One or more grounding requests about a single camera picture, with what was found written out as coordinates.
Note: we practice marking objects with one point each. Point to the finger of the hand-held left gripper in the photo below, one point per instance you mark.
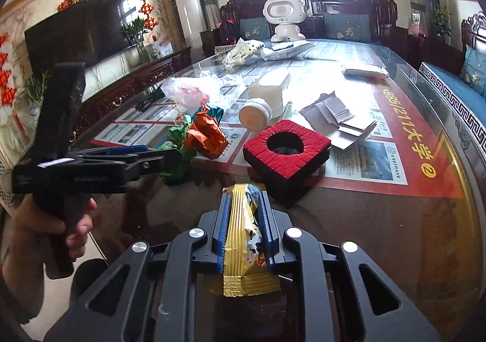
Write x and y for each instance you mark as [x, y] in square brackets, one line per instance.
[129, 149]
[159, 159]

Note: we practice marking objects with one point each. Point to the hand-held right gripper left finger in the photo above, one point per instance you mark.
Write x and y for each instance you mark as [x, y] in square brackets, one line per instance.
[224, 228]

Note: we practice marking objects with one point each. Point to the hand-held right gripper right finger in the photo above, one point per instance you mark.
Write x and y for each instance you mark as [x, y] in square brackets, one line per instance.
[266, 230]

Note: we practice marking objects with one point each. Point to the yellow snack wrapper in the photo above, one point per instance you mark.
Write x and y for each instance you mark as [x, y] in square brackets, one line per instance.
[238, 239]

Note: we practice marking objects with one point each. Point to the orange paper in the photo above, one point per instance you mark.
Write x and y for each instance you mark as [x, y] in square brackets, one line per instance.
[205, 137]

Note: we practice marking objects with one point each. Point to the teal paper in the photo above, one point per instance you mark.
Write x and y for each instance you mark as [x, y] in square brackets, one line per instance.
[212, 112]

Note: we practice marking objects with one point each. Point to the clear plastic bag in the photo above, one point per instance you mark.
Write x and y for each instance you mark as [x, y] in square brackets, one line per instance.
[193, 93]

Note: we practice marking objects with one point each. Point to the red and black foam box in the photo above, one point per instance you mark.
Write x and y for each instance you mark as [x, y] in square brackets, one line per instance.
[311, 144]

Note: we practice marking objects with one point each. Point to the white round bottle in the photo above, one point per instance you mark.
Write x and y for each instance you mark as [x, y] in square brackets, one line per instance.
[254, 114]

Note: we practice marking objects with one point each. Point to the white plastic container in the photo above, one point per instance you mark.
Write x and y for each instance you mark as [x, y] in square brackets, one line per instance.
[269, 91]

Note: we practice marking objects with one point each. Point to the grey cardboard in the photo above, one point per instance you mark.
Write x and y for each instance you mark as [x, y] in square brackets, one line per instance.
[334, 118]

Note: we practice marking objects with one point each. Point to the person's left forearm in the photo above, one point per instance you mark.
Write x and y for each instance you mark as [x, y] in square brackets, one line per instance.
[19, 281]

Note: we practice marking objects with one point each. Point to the person's left hand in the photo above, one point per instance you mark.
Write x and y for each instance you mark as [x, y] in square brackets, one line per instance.
[81, 224]

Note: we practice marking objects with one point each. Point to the dark wooden television cabinet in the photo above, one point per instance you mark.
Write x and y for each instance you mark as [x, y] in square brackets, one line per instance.
[133, 80]

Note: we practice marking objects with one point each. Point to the small green leafy plant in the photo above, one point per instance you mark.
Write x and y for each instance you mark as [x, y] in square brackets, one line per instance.
[36, 89]

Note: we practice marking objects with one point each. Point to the green and white box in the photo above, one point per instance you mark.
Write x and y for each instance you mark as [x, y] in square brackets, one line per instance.
[161, 49]

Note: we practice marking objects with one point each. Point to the green plant in glass vase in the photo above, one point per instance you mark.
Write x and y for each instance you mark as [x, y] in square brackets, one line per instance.
[136, 38]

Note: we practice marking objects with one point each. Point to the black flat television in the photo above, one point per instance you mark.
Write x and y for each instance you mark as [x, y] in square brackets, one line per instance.
[76, 34]

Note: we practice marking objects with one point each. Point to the dark bag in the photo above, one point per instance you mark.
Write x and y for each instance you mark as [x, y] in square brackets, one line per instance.
[227, 32]

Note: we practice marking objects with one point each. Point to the white tower air conditioner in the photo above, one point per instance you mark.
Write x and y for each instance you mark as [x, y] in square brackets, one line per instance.
[186, 11]

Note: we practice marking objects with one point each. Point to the teal embroidered cushion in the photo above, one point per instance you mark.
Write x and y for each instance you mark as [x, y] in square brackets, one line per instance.
[254, 27]
[347, 27]

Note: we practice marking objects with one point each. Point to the printed poster under glass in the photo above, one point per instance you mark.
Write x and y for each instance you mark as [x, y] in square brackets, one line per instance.
[398, 129]

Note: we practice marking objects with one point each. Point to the white tray with blue items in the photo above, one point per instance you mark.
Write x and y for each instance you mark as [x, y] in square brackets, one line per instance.
[284, 50]

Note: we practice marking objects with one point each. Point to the white robot toy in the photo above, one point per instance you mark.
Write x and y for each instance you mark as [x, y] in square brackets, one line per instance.
[283, 11]

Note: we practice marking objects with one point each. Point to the blue seat pad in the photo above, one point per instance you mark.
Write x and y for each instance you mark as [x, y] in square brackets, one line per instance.
[452, 87]

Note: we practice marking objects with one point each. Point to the green and white card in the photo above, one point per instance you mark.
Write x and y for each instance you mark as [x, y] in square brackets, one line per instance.
[416, 20]

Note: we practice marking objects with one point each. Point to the blue embroidered pillow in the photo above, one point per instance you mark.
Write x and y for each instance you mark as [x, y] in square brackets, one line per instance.
[474, 72]

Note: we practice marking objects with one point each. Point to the green potted plant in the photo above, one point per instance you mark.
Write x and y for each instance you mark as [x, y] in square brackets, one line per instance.
[442, 21]

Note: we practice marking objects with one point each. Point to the carved wooden side sofa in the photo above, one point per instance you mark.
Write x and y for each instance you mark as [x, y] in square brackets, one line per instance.
[472, 30]

